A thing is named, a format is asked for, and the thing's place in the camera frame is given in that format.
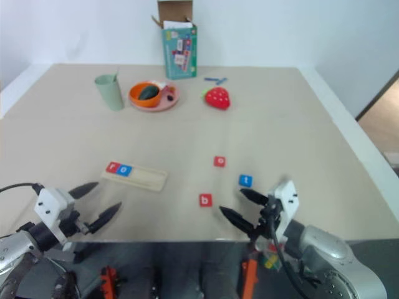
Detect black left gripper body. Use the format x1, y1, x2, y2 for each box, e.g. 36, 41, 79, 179
57, 207, 96, 237

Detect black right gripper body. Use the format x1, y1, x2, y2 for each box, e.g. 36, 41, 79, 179
254, 196, 283, 242

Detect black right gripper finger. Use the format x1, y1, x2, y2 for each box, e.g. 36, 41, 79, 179
239, 187, 270, 206
219, 205, 260, 239

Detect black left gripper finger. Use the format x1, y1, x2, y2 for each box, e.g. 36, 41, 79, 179
68, 182, 100, 200
87, 201, 122, 234

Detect blue block with white ring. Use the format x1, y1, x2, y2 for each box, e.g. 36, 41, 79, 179
117, 163, 133, 178

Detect wooden letter tray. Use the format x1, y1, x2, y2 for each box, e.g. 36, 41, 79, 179
100, 164, 168, 192

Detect orange black tool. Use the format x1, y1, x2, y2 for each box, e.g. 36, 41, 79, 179
240, 249, 259, 299
99, 265, 121, 299

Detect green plastic cup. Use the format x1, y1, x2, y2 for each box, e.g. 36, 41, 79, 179
94, 73, 125, 112

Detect red toy strawberry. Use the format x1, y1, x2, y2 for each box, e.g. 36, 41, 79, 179
200, 87, 232, 110

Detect orange bowl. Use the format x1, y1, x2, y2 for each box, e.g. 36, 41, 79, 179
129, 81, 163, 108

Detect dark green toy vegetable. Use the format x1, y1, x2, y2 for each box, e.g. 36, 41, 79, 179
138, 85, 158, 100

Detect pink plate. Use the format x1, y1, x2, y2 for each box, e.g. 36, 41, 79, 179
128, 81, 181, 113

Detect small toy pieces on plate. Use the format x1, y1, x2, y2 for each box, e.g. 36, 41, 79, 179
155, 80, 176, 102

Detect teal cardboard box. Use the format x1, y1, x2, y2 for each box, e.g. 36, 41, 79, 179
151, 0, 198, 80

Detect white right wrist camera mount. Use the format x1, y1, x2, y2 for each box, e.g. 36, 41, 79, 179
268, 179, 300, 242

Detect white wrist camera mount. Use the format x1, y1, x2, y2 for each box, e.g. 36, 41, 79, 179
33, 187, 75, 247
268, 179, 300, 242

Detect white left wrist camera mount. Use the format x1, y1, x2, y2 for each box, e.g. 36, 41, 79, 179
33, 187, 75, 247

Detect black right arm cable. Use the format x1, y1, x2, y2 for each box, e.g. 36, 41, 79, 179
267, 214, 308, 299

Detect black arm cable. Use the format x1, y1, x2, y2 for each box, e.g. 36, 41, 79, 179
267, 214, 308, 299
0, 183, 44, 194

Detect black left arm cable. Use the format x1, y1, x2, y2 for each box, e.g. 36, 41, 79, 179
0, 183, 44, 194

